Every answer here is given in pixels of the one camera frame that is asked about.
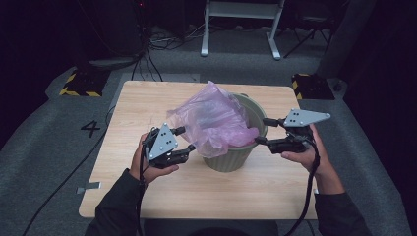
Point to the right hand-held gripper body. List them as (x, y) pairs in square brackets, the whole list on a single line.
[(303, 118)]

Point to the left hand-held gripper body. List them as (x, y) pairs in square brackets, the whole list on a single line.
[(162, 144)]

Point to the pink plastic bag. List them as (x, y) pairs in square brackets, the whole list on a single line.
[(213, 124)]

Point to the green plastic bin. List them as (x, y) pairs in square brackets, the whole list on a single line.
[(229, 160)]

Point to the person's left hand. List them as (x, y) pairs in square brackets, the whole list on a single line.
[(141, 170)]

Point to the person's right hand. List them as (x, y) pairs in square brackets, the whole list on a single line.
[(316, 160)]

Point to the black yellow striped base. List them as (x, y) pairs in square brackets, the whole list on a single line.
[(313, 87), (85, 83)]

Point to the grey tape strip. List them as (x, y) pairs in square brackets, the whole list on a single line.
[(316, 191), (89, 187)]

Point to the person's dark clothing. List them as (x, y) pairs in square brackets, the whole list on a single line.
[(229, 231)]

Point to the black tripod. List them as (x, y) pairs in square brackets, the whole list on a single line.
[(309, 26)]

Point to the dark stand with grey base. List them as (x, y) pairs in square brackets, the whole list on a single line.
[(111, 62)]

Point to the white metal stand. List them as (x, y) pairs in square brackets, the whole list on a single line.
[(241, 10)]

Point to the grey post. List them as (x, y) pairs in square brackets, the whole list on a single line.
[(344, 39)]

